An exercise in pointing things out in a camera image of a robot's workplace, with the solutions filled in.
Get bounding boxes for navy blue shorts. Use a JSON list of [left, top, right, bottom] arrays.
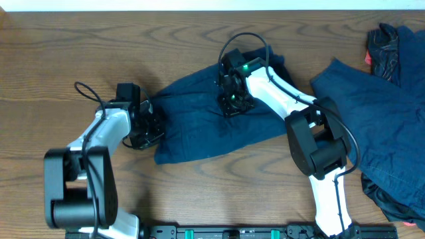
[[152, 65, 286, 165]]

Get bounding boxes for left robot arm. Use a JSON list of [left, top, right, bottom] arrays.
[[44, 83, 165, 239]]

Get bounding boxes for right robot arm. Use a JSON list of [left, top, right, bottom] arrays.
[[218, 49, 353, 238]]

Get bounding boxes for red garment piece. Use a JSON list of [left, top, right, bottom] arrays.
[[365, 51, 373, 65]]

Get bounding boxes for navy blue garment pile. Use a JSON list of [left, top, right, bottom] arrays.
[[311, 26, 424, 226]]

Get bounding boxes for black patterned garment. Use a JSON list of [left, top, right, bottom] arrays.
[[367, 23, 400, 86]]

